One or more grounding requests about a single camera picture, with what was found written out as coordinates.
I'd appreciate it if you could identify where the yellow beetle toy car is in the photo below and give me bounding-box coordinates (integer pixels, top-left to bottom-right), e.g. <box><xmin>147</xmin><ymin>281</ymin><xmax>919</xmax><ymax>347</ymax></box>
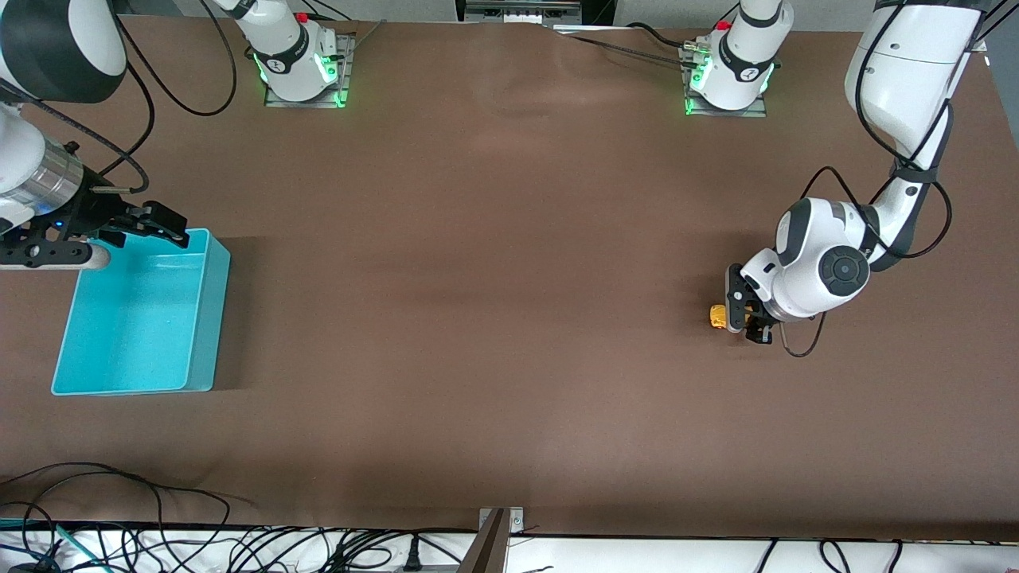
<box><xmin>709</xmin><ymin>303</ymin><xmax>753</xmax><ymax>330</ymax></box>

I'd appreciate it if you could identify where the teal plastic bin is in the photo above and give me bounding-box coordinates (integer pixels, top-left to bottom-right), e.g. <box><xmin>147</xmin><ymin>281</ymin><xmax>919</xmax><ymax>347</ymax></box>
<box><xmin>51</xmin><ymin>228</ymin><xmax>232</xmax><ymax>396</ymax></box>

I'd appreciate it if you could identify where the brown table cover mat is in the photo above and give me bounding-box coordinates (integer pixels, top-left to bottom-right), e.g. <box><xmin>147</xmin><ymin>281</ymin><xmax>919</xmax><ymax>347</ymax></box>
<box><xmin>0</xmin><ymin>16</ymin><xmax>1019</xmax><ymax>542</ymax></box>

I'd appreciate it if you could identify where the grey power strip box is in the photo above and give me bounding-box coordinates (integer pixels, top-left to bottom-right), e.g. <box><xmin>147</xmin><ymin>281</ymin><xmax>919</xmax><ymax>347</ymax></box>
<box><xmin>456</xmin><ymin>0</ymin><xmax>584</xmax><ymax>25</ymax></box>

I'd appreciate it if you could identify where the braided grey camera cable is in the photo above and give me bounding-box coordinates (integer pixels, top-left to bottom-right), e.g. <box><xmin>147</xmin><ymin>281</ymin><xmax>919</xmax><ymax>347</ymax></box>
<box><xmin>0</xmin><ymin>80</ymin><xmax>150</xmax><ymax>194</ymax></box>

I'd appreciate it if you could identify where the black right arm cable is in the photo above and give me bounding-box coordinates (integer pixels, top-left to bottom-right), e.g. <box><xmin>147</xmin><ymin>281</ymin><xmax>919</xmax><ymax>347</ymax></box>
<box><xmin>111</xmin><ymin>0</ymin><xmax>239</xmax><ymax>176</ymax></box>

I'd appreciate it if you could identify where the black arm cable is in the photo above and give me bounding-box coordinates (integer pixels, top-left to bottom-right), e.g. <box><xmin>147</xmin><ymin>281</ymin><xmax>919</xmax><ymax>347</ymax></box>
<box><xmin>111</xmin><ymin>0</ymin><xmax>239</xmax><ymax>176</ymax></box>
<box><xmin>776</xmin><ymin>0</ymin><xmax>996</xmax><ymax>359</ymax></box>

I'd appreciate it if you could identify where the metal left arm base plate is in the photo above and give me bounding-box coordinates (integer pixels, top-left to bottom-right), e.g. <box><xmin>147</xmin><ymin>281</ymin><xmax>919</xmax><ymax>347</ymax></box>
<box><xmin>685</xmin><ymin>44</ymin><xmax>769</xmax><ymax>119</ymax></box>

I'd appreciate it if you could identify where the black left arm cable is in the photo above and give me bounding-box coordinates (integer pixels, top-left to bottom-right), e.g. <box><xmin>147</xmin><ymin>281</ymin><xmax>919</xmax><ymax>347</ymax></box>
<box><xmin>776</xmin><ymin>0</ymin><xmax>996</xmax><ymax>359</ymax></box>

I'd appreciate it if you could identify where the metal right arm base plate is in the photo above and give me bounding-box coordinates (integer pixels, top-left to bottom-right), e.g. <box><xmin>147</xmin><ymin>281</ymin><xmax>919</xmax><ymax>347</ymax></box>
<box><xmin>264</xmin><ymin>32</ymin><xmax>356</xmax><ymax>109</ymax></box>

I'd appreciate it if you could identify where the long black looping cable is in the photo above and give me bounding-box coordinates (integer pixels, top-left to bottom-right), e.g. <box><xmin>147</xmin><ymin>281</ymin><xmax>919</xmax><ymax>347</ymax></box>
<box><xmin>0</xmin><ymin>462</ymin><xmax>257</xmax><ymax>573</ymax></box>

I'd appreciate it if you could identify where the thick black table cable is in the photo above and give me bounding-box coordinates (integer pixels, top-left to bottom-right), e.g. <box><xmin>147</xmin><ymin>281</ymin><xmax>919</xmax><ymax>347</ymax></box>
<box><xmin>625</xmin><ymin>21</ymin><xmax>701</xmax><ymax>50</ymax></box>

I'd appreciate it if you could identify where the black base connector cable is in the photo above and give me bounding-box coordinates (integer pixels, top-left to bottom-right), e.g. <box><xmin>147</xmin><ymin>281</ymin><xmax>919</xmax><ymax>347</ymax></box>
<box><xmin>303</xmin><ymin>0</ymin><xmax>356</xmax><ymax>23</ymax></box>

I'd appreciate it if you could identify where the thin dark table cable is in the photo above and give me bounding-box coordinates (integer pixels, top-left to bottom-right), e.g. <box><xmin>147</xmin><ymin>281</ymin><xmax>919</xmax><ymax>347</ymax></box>
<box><xmin>557</xmin><ymin>32</ymin><xmax>697</xmax><ymax>68</ymax></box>

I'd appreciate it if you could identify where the silver metal bracket plate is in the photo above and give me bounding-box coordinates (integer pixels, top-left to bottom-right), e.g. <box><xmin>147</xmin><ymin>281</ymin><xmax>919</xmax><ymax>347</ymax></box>
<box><xmin>478</xmin><ymin>507</ymin><xmax>525</xmax><ymax>536</ymax></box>

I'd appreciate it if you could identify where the teal cable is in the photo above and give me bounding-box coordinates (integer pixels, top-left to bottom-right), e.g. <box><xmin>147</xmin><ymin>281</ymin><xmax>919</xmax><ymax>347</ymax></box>
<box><xmin>0</xmin><ymin>517</ymin><xmax>108</xmax><ymax>573</ymax></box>

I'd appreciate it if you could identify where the dark grey post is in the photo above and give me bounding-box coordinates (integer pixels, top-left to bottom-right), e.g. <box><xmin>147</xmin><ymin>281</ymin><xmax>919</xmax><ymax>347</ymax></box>
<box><xmin>456</xmin><ymin>509</ymin><xmax>510</xmax><ymax>573</ymax></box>

